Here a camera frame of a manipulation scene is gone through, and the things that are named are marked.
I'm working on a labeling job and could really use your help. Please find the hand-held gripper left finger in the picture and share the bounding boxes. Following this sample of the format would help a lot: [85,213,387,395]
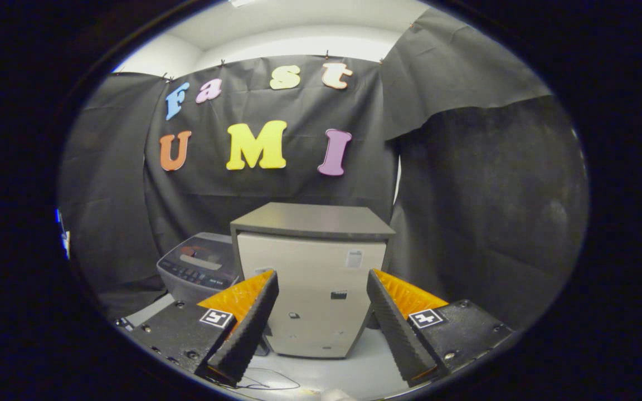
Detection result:
[123,270,280,386]

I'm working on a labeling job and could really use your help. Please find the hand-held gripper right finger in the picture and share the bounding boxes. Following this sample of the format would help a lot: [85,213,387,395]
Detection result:
[367,269,515,388]

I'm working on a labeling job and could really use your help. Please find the grey washing machine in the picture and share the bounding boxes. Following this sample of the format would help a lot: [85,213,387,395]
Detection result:
[157,232,242,306]

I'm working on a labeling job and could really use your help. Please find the beige cabinet with dark top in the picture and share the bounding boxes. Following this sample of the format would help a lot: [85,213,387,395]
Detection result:
[230,202,396,359]

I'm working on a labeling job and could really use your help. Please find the black backdrop cloth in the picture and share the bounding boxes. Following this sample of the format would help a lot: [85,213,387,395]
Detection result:
[58,7,589,329]

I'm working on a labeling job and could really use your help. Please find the thin black cable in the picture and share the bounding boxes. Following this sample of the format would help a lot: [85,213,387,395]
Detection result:
[236,366,301,391]

